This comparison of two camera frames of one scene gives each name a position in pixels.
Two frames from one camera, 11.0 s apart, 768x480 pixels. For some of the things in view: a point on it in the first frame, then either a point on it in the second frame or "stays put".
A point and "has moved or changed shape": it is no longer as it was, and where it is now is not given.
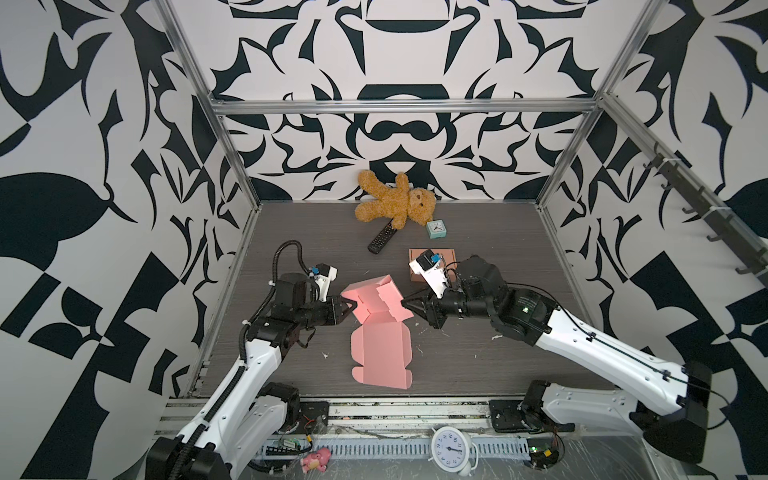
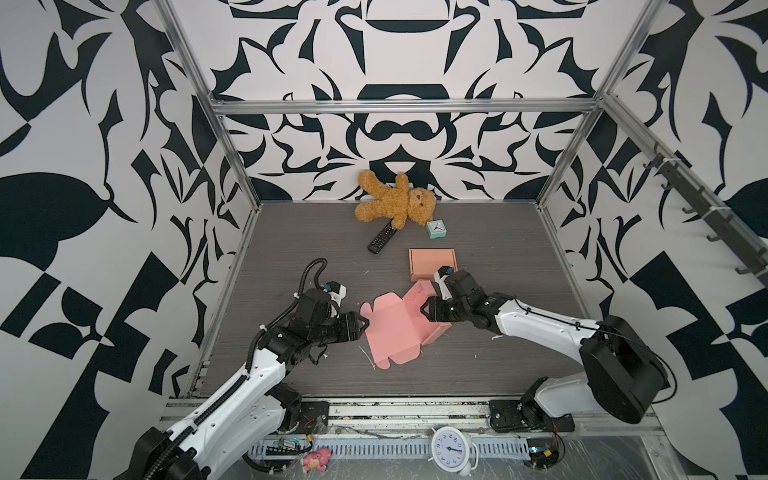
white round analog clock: x=453 y=450 stays put
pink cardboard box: x=381 y=345 has moved or changed shape
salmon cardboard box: x=447 y=256 stays put
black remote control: x=382 y=239 stays put
